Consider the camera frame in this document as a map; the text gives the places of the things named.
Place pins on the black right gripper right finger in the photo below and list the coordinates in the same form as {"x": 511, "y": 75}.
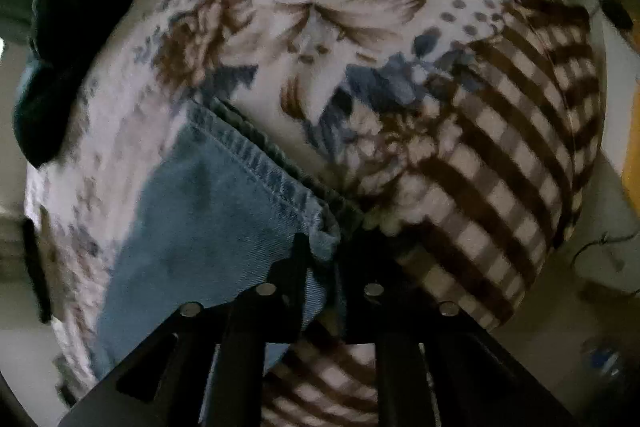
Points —
{"x": 434, "y": 365}

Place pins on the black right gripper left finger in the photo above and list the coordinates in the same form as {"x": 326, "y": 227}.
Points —
{"x": 204, "y": 366}

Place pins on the light blue denim pants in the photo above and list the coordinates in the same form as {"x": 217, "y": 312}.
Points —
{"x": 218, "y": 211}

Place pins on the white floral patterned blanket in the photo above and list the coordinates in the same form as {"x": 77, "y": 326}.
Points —
{"x": 465, "y": 131}

